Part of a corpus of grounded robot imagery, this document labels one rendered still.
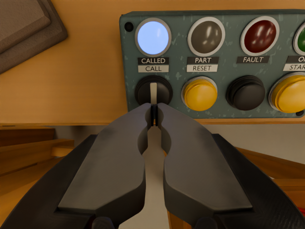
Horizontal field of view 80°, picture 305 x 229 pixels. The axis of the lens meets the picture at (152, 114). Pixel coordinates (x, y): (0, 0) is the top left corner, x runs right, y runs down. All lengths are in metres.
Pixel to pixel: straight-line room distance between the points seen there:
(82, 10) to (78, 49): 0.04
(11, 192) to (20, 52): 0.25
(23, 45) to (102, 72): 0.07
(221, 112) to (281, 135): 1.14
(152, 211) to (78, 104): 1.03
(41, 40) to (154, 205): 1.06
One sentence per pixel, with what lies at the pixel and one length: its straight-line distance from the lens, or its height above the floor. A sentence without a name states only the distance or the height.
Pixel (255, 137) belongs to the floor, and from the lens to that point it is 1.22.
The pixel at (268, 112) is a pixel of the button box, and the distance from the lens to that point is 0.18.
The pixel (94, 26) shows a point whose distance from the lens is 0.20.
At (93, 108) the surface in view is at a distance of 0.18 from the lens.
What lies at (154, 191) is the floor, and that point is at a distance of 1.13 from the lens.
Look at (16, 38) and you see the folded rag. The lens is 0.20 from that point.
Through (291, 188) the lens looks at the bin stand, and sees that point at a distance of 0.35.
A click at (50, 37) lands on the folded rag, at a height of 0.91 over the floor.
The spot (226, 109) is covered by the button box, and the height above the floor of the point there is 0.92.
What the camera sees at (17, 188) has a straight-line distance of 0.40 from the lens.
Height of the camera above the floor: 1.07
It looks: 86 degrees down
